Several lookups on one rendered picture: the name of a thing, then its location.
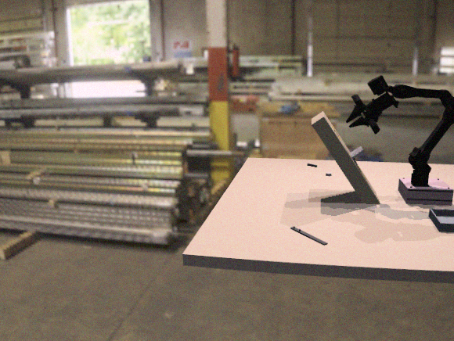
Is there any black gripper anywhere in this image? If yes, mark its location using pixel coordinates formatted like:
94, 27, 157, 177
346, 94, 384, 134

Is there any dark grey flat bar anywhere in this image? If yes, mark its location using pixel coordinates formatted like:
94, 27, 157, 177
290, 226, 328, 245

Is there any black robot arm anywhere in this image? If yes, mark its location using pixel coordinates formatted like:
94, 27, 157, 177
367, 76, 454, 187

